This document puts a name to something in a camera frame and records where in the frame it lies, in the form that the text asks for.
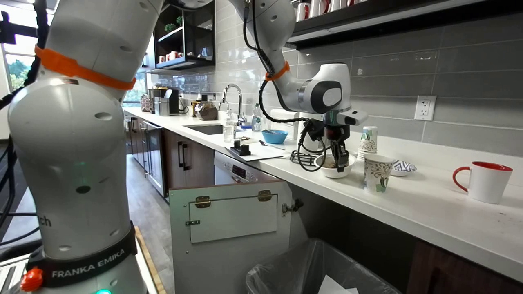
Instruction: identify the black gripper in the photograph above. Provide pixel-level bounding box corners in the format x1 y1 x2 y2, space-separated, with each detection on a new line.
324 110 350 166

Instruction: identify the white bowl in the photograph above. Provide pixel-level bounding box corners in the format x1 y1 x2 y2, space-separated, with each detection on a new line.
316 154 352 179

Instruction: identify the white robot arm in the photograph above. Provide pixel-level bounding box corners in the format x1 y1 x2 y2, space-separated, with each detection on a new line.
9 0 211 294

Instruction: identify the blue bowl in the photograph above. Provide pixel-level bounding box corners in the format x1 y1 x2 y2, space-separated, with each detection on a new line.
262 128 288 145

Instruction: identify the grey trash bin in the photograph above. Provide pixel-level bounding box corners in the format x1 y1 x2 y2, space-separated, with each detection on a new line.
246 238 401 294

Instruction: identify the white paper in bin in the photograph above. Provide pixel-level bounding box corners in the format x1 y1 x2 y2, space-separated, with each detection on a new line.
318 275 360 294

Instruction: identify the patterned tall can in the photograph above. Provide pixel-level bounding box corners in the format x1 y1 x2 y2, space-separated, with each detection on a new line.
358 125 378 158

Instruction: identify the patterned paper cup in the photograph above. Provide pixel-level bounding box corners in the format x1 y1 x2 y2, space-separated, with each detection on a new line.
365 153 394 194

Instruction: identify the blue patterned small dish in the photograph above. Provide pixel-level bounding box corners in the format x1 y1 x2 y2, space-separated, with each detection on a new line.
391 159 417 176

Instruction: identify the white tray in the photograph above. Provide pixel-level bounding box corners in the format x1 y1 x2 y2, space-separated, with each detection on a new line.
228 143 283 161

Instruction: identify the black object on tray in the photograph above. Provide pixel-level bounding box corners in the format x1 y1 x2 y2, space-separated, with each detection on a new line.
231 138 252 154

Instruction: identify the clear water bottle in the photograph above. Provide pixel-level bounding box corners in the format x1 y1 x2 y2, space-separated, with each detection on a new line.
224 110 237 143

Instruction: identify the dishwasher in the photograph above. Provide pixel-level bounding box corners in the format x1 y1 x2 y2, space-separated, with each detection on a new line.
215 151 275 184

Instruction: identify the sink faucet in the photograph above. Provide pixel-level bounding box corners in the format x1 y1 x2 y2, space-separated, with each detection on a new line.
219 81 246 123

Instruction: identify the open cabinet door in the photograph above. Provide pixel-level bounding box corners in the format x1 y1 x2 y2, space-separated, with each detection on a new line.
170 180 293 294

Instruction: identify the red and white mug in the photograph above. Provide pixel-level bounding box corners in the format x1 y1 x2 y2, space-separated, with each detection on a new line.
452 159 514 203

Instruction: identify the black wire towel holder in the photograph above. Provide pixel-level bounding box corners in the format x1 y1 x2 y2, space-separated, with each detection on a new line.
290 149 318 166

